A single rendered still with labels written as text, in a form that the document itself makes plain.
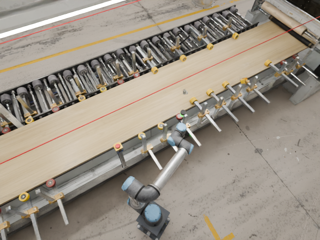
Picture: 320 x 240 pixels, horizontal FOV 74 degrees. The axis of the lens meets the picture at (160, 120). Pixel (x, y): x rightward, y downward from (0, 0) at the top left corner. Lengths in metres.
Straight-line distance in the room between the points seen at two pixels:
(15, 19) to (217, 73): 2.35
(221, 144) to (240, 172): 0.49
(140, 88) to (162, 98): 0.31
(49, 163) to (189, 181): 1.79
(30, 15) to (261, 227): 3.15
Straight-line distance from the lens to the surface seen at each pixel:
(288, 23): 4.00
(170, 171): 1.70
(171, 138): 1.87
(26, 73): 4.78
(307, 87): 4.13
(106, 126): 2.47
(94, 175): 2.57
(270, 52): 3.61
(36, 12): 1.31
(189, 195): 3.09
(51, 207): 2.55
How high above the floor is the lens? 3.00
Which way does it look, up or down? 59 degrees down
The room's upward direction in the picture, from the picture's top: 2 degrees clockwise
